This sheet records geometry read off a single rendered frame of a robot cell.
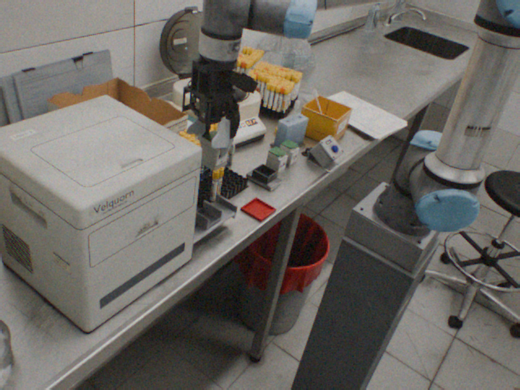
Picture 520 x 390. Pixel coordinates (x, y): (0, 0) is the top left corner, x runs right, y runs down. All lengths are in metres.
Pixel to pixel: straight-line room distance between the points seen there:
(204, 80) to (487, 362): 1.88
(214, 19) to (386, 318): 0.86
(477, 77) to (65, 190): 0.71
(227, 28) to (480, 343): 1.96
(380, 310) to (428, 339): 1.05
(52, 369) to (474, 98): 0.87
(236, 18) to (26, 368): 0.69
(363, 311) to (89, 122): 0.84
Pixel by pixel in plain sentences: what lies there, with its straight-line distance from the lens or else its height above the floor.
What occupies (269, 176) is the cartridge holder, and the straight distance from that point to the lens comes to 1.35.
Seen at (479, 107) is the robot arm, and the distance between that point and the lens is 0.96.
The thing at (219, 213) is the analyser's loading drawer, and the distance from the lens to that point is 1.15.
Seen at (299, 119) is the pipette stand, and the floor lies 0.97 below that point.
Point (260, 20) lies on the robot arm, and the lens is 0.87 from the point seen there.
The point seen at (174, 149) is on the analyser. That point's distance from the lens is 0.91.
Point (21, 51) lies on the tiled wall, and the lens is 1.41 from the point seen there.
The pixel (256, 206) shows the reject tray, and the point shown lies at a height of 0.88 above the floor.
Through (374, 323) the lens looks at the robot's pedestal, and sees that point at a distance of 1.38.
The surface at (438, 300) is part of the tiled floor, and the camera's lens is 2.58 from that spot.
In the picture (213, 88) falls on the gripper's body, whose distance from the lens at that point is 0.93.
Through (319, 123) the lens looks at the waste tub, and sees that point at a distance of 1.62.
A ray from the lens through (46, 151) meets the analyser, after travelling 0.90.
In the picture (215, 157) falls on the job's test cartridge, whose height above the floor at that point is 1.11.
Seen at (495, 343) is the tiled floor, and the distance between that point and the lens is 2.54.
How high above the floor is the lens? 1.65
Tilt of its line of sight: 36 degrees down
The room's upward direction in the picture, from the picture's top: 11 degrees clockwise
